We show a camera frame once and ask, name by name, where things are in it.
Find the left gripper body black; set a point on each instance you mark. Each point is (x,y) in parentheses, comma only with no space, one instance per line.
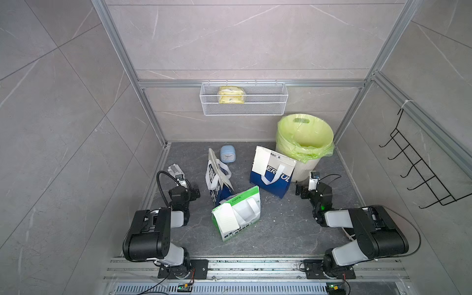
(182,190)

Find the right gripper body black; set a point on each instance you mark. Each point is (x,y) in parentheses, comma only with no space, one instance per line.
(305,194)

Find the blue white paper bag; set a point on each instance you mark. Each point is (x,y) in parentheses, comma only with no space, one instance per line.
(272,171)
(217,179)

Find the white paper receipt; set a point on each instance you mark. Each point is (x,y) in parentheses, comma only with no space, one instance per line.
(225,218)

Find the green white paper bag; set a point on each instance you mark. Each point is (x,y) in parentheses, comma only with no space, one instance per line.
(247,209)

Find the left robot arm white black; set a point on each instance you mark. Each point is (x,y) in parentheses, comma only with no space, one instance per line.
(149,235)

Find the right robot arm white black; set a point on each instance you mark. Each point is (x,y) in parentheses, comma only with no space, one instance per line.
(373,233)

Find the white trash bin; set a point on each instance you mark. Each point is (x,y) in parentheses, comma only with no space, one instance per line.
(306,167)

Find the yellow wipes pack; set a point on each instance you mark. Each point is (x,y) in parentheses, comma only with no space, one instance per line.
(231,95)

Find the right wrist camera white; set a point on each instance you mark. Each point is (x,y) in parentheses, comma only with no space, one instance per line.
(313,180)

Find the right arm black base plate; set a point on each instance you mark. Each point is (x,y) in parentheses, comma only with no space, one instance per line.
(318,269)

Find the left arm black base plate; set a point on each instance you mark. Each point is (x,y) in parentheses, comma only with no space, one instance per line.
(193,269)

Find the white wire mesh basket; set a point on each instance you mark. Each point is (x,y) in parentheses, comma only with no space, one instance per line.
(262,99)

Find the black wire hook rack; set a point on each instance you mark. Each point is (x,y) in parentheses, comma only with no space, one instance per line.
(428,178)

